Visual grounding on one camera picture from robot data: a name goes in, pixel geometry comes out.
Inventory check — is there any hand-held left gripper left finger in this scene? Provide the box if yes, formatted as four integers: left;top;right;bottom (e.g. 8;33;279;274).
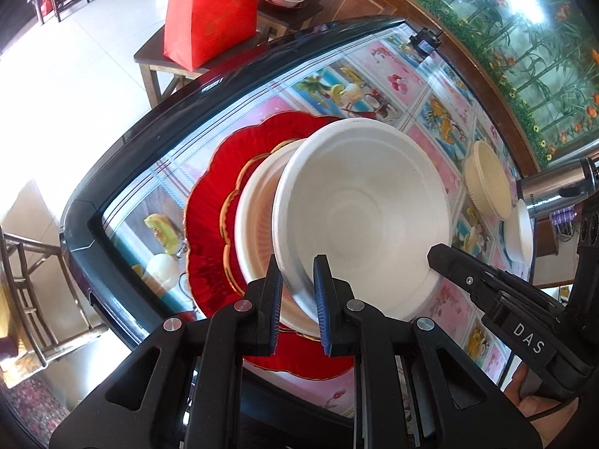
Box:
49;253;285;449

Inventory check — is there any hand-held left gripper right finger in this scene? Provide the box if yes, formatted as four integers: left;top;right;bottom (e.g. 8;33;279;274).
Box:
313;253;544;449

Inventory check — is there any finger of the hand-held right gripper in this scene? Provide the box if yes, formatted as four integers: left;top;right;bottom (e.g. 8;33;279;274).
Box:
427;243;562;320

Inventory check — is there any small white bowl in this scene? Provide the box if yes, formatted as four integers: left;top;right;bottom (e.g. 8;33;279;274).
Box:
503;199;534;263

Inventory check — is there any beige bowl with tab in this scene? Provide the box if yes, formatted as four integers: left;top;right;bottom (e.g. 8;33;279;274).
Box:
234;143;323;333

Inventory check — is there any beige ribbed bowl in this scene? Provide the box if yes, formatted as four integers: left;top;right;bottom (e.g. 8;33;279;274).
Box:
464;140;513;222

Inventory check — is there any red plate with white sticker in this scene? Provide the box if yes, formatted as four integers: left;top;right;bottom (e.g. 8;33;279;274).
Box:
219;138;310;300

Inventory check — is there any red plate with gold print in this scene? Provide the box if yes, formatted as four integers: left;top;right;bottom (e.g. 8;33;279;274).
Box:
184;112;357;381

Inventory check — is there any large white bowl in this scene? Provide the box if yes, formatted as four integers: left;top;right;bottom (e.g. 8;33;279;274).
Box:
271;118;452;323

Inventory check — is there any person's right hand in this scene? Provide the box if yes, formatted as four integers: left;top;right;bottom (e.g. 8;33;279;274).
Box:
503;362;578;433

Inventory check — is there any stainless steel thermos kettle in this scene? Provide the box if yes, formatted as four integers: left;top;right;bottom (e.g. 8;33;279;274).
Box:
519;155;599;218

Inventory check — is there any fish tank with artificial flowers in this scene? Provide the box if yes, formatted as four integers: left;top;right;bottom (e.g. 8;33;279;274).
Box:
346;0;599;174

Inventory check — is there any wooden chair with yellow seat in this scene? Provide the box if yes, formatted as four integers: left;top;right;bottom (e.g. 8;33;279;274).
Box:
0;224;110;375

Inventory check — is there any dark wooden stool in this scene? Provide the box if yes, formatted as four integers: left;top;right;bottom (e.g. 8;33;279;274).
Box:
256;0;325;40
133;33;267;108

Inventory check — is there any red gift bag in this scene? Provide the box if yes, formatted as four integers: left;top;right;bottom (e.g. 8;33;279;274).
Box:
163;0;262;70

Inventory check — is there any black frame glass table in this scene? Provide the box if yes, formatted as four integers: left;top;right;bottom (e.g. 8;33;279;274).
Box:
61;16;562;449

